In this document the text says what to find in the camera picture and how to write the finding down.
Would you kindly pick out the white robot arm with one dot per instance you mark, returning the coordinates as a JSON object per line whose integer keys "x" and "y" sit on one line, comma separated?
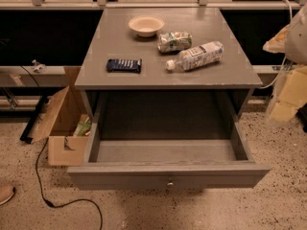
{"x": 291, "y": 40}

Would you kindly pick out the open cardboard box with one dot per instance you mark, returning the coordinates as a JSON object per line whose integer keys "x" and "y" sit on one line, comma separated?
{"x": 63, "y": 113}

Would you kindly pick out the green packet in box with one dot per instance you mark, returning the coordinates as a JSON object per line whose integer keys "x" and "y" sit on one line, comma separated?
{"x": 82, "y": 128}

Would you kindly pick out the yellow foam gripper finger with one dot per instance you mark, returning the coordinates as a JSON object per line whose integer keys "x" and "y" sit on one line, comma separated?
{"x": 289, "y": 95}

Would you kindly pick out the dark blue rxbar wrapper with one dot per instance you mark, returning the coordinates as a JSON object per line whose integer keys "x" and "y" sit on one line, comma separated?
{"x": 124, "y": 65}

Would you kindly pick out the shoe tip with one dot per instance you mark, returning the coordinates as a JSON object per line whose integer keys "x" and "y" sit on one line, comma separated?
{"x": 6, "y": 193}

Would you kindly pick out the open grey top drawer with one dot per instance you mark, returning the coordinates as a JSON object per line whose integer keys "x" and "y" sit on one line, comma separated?
{"x": 140, "y": 140}

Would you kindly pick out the crushed green white can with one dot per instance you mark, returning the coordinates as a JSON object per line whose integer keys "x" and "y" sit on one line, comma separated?
{"x": 174, "y": 41}

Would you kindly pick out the grey drawer cabinet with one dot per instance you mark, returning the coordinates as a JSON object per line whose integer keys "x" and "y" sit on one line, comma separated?
{"x": 165, "y": 74}

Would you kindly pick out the black table leg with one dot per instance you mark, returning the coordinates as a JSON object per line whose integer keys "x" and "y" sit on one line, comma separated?
{"x": 25, "y": 134}

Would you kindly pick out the clear plastic water bottle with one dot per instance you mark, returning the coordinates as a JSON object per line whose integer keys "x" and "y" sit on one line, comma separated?
{"x": 196, "y": 57}

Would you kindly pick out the small clear plastic object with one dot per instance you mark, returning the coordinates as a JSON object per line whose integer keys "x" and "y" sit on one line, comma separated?
{"x": 38, "y": 67}

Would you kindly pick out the white paper bowl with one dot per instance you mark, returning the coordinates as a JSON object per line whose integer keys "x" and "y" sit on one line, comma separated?
{"x": 146, "y": 26}

